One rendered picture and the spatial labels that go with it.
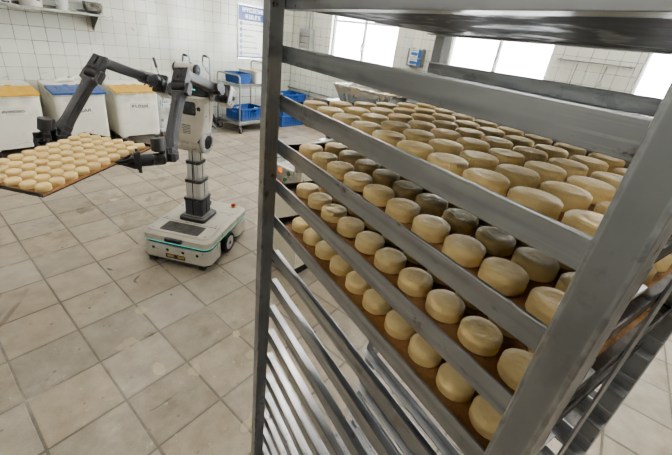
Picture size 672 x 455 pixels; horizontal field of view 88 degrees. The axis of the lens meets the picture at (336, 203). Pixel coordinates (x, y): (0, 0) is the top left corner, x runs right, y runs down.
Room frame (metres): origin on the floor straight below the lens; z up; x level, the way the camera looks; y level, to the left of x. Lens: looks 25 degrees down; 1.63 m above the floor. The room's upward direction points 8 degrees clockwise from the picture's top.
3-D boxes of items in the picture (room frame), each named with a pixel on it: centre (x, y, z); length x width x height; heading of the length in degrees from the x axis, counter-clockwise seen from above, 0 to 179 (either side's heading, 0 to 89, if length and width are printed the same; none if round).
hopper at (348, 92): (2.85, -0.15, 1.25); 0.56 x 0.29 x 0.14; 52
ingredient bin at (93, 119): (4.24, 3.37, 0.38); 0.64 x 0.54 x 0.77; 53
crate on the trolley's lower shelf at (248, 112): (6.19, 1.81, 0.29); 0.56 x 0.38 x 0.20; 152
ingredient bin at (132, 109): (4.76, 2.99, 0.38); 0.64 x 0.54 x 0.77; 51
